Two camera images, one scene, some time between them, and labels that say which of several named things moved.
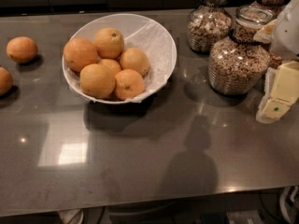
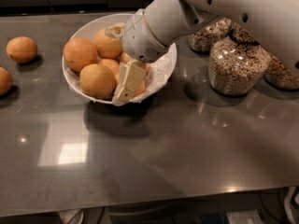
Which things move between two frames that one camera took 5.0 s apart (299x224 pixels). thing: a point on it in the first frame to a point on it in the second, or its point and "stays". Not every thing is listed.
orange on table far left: (21, 49) stays
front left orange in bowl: (95, 80) stays
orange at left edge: (7, 82) stays
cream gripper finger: (266, 34) to (115, 30)
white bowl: (135, 32) stays
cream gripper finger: (281, 91) to (130, 80)
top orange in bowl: (109, 43) stays
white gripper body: (287, 35) to (139, 39)
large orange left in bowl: (79, 52) stays
